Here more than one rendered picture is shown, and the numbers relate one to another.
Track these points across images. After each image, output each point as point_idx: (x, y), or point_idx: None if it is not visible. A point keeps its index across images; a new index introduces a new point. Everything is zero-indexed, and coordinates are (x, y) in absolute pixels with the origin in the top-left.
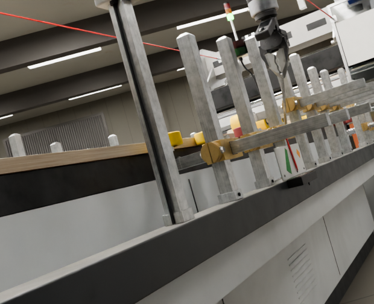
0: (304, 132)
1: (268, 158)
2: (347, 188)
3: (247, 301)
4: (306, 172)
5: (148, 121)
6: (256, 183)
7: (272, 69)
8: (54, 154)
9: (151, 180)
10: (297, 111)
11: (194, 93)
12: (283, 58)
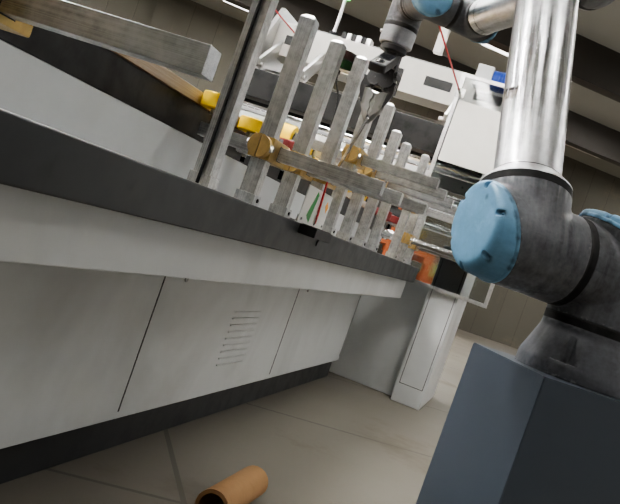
0: (354, 186)
1: None
2: (343, 284)
3: (176, 317)
4: None
5: (235, 78)
6: (272, 205)
7: (362, 106)
8: None
9: (178, 129)
10: (353, 165)
11: (281, 79)
12: (380, 103)
